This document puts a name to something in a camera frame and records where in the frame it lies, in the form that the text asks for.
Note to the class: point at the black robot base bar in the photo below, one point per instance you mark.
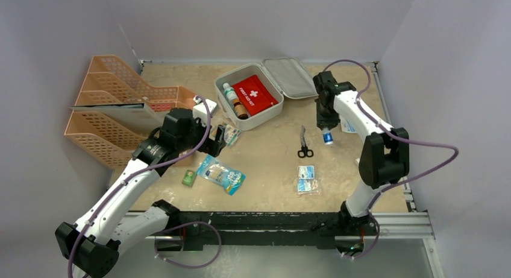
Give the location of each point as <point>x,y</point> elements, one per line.
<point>323,230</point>

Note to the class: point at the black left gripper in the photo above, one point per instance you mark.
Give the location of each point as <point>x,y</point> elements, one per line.
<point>211,146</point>

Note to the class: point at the brown orange-capped bottle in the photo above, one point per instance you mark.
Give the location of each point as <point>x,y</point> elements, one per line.
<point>240,111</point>

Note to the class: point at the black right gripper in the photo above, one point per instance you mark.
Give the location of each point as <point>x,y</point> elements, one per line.
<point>328,123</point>

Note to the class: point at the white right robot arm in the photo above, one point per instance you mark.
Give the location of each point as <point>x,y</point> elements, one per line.
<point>383,160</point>

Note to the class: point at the colourful plaster box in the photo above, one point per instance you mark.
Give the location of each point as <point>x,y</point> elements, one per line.
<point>231,134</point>

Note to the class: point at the grey folder in rack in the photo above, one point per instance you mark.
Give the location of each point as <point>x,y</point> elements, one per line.
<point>137,117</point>

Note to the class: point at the small green box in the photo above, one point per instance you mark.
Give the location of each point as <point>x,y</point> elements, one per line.
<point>189,178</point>

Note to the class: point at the orange plastic file rack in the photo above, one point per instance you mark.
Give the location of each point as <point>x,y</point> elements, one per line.
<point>109,80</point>

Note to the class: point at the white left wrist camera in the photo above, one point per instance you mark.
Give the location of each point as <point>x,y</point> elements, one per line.
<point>203,110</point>

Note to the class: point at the blue white gauze packet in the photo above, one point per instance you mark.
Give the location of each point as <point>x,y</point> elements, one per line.
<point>346,127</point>

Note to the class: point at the grey medicine kit box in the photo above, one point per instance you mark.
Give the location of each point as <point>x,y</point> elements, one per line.
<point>283,78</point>

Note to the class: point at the red first aid pouch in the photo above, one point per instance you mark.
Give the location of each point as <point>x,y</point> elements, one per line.
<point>254,95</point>

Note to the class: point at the white green-label bottle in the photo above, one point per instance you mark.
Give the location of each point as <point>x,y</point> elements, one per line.
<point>230,93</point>

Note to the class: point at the black handled scissors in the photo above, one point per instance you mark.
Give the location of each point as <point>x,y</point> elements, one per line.
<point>304,150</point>

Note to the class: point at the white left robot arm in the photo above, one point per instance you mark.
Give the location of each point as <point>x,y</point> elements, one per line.
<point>93,243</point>

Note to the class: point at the clear wipe packets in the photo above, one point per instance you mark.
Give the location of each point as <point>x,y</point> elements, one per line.
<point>307,182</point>

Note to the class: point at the blue cotton swab bag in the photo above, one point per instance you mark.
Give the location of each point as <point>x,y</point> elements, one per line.
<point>220,174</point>

